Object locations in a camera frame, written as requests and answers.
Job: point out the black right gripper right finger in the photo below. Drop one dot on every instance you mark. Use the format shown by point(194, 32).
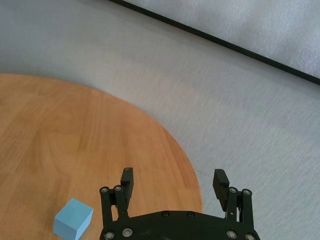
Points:
point(221, 187)

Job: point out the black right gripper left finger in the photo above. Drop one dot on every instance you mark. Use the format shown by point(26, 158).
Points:
point(126, 190)

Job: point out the blue cube building block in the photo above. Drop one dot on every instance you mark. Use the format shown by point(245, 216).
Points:
point(72, 219)

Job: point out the black wall baseboard strip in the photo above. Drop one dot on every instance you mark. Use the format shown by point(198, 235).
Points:
point(212, 38)

